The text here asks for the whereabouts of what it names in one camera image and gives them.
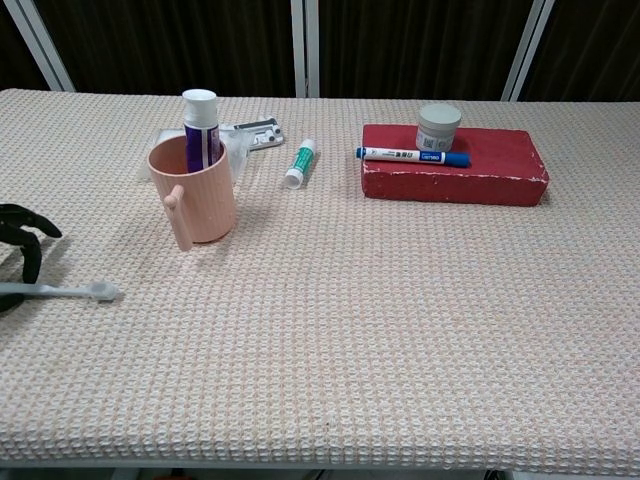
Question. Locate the white packet with cartoon print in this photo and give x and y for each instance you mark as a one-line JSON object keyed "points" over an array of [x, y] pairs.
{"points": [[171, 135]]}

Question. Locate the purple white toothpaste tube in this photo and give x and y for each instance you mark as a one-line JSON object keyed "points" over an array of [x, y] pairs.
{"points": [[199, 120]]}

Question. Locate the blue white marker pen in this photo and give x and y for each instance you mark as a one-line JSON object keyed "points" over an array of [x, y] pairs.
{"points": [[400, 155]]}

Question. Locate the beige waffle tablecloth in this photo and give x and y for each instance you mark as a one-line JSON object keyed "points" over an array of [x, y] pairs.
{"points": [[350, 325]]}

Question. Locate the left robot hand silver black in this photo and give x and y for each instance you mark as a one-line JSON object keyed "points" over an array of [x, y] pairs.
{"points": [[27, 225]]}

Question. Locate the clear blister pack with cartridges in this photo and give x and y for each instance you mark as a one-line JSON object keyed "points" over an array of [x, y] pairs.
{"points": [[265, 135]]}

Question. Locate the small grey white jar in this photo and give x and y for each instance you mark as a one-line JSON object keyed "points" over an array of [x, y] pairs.
{"points": [[439, 125]]}

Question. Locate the red brick block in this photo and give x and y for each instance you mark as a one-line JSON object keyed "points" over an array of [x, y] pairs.
{"points": [[500, 175]]}

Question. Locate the white partition frame post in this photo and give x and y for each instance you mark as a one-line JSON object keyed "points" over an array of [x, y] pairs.
{"points": [[527, 50], [40, 45], [305, 47]]}

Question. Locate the grey toothbrush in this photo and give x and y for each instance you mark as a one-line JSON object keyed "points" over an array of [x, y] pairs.
{"points": [[60, 290]]}

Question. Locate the green white glue stick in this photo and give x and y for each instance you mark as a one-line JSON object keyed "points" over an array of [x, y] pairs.
{"points": [[301, 162]]}

